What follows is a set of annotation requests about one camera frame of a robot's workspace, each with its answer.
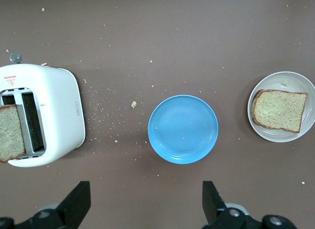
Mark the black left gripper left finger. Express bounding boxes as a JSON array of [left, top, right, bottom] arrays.
[[0, 181, 92, 229]]

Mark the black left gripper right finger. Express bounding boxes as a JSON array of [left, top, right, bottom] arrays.
[[201, 181, 296, 229]]

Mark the beige plate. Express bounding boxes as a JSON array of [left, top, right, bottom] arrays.
[[247, 71, 315, 143]]

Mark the brown bread slice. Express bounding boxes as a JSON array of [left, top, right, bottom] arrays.
[[251, 89, 309, 134], [0, 103, 27, 164]]

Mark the white toaster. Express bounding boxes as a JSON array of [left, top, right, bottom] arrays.
[[0, 51, 87, 168]]

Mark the blue plate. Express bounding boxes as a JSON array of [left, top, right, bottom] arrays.
[[147, 95, 220, 165]]

